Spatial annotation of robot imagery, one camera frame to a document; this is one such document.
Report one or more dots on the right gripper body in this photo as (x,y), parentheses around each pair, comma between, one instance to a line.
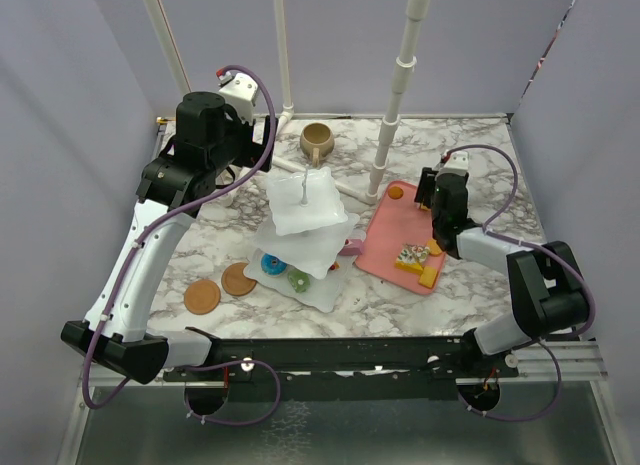
(427,190)

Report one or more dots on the white tiered serving stand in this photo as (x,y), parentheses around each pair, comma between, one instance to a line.
(306,227)

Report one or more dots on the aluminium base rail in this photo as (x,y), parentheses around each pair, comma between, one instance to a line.
(431,359)

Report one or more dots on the orange cookie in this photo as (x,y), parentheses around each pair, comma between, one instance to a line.
(395,192)

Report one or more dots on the white pvc frame right pole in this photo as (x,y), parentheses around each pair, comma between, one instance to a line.
(405,62)

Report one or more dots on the white pvc frame middle pole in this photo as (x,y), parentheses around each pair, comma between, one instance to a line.
(287,113)

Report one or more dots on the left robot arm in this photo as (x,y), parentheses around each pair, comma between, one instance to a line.
(213,133)

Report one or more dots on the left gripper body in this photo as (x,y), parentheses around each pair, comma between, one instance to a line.
(240,149)

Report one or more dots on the beige ceramic cup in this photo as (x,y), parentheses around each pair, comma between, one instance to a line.
(316,142)

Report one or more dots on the pink serving tray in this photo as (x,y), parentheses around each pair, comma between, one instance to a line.
(393,224)

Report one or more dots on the white pvc frame pole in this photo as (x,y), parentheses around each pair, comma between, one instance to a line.
(287,113)
(405,62)
(160,23)

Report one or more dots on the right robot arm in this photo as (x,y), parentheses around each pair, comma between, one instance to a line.
(547,291)

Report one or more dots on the blue frosted donut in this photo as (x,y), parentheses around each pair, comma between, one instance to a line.
(272,266)

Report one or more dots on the wooden coaster near stand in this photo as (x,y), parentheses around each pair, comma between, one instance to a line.
(234,281)

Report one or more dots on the yellow round biscuit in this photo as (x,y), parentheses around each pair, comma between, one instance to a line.
(433,247)

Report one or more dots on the pink cake slice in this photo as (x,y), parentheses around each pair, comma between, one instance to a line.
(352,247)

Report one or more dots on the sprinkled cake slice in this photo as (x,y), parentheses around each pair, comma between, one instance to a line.
(412,258)

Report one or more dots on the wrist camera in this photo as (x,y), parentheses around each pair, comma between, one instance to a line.
(456,163)
(240,91)

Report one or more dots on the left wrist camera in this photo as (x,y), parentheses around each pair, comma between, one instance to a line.
(240,91)

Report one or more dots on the white pvc frame left pole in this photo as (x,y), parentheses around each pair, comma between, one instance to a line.
(160,23)

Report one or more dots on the wooden coaster near edge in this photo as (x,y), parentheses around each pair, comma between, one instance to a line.
(202,297)

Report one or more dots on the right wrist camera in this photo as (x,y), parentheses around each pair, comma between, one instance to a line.
(456,163)

